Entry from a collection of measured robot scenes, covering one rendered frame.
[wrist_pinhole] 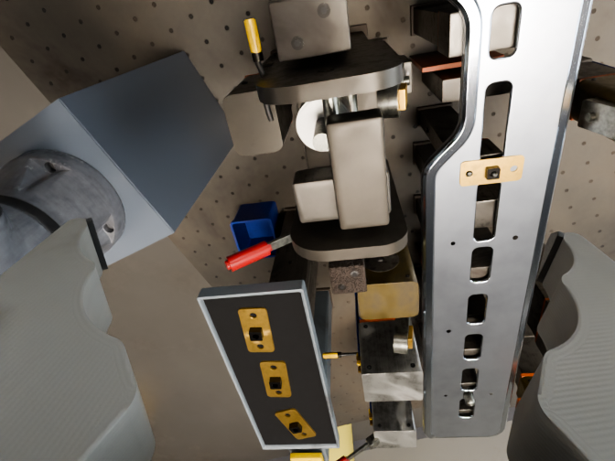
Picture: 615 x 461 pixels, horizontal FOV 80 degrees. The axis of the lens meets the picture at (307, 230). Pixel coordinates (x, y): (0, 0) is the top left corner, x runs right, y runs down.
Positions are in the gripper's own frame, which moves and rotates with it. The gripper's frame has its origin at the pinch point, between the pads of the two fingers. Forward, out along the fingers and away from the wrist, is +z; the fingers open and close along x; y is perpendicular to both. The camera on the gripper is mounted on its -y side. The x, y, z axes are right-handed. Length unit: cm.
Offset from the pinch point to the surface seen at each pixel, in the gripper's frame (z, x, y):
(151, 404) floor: 152, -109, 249
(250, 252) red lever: 26.9, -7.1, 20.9
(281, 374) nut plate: 25.0, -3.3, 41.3
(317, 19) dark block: 28.1, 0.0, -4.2
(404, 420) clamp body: 37, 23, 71
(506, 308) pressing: 39, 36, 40
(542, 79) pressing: 38.5, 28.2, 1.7
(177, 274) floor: 147, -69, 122
